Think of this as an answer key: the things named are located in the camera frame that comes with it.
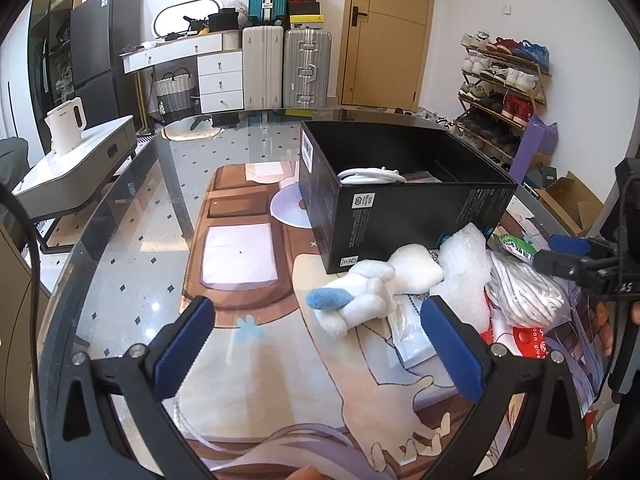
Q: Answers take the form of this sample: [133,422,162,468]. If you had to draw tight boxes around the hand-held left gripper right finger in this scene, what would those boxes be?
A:
[420,296,588,480]

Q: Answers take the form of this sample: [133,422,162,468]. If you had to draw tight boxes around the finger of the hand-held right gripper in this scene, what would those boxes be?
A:
[547,234,623,261]
[532,249,608,296]

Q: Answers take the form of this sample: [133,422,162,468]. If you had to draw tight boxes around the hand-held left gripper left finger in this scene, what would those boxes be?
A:
[60,296,217,480]

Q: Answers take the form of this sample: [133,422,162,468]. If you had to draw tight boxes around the bagged white rope bundle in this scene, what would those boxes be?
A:
[482,247,566,326]

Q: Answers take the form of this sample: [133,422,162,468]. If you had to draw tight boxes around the white printed pouch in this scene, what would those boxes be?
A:
[385,295,441,368]

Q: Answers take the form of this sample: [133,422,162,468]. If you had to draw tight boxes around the red and white plastic packet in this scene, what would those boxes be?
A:
[480,310,551,361]

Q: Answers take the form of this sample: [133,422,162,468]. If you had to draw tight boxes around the white plush toy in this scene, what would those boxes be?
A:
[306,242,445,337]

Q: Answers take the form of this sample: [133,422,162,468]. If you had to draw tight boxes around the black cardboard box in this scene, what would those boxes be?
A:
[298,120,518,276]

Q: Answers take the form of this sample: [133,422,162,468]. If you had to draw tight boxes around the person's right hand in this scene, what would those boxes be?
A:
[594,301,617,358]

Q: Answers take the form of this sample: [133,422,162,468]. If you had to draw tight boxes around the green and white packet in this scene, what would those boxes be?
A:
[492,232,538,261]

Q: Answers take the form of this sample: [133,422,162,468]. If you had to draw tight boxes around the open cardboard box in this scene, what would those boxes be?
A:
[537,172,603,236]

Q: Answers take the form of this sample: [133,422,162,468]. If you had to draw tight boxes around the dark green box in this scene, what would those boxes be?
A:
[525,162,556,188]

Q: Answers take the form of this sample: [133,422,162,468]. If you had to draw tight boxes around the white bubble wrap bag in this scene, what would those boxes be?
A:
[435,224,496,331]

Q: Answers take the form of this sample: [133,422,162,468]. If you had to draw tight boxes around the purple bag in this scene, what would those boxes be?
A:
[510,114,558,186]

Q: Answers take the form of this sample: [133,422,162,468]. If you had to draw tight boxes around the printed cartoon desk mat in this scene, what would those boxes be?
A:
[180,160,616,480]

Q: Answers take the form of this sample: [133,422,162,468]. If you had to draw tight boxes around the collection of racked sneakers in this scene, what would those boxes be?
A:
[455,30,551,153]

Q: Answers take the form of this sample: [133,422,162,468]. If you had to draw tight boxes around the gold metal shoe rack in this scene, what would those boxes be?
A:
[452,42,553,161]

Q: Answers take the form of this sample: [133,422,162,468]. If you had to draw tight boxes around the brown wooden cabinet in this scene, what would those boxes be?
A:
[0,220,53,461]

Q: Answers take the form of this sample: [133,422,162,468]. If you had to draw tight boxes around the scattered loose shoes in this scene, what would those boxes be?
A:
[395,107,451,125]

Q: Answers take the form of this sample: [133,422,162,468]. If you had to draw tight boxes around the white low table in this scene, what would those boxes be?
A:
[11,115,138,253]

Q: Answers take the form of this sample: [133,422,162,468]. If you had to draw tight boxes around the black chair base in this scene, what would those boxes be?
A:
[190,110,241,128]

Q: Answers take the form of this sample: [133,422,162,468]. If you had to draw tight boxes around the white electric kettle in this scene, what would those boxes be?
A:
[45,97,88,157]

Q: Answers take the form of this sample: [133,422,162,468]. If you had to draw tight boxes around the woven laundry basket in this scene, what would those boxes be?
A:
[154,71,201,115]

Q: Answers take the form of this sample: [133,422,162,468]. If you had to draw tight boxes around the wooden door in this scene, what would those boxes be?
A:
[336,0,440,108]

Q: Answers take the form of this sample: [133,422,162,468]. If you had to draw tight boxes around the white vanity desk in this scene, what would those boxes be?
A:
[120,32,246,116]

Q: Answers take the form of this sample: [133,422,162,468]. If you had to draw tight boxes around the white suitcase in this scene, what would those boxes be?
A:
[242,25,285,111]

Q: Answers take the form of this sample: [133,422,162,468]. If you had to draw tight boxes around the silver suitcase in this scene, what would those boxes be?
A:
[282,28,333,108]

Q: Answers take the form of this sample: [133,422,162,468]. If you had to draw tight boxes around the black display cabinet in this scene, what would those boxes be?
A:
[27,0,76,111]

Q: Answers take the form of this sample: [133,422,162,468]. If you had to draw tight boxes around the black refrigerator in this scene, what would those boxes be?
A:
[70,0,143,126]

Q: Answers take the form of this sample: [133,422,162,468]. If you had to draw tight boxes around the black bag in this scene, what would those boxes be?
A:
[207,9,241,32]

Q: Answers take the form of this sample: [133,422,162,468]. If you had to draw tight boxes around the oval mirror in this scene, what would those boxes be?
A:
[152,0,221,40]

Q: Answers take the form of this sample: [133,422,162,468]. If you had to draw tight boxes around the black cable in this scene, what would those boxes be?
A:
[0,180,41,311]

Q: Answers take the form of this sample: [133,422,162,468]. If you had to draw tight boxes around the white coiled cable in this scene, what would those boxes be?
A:
[337,166,408,186]

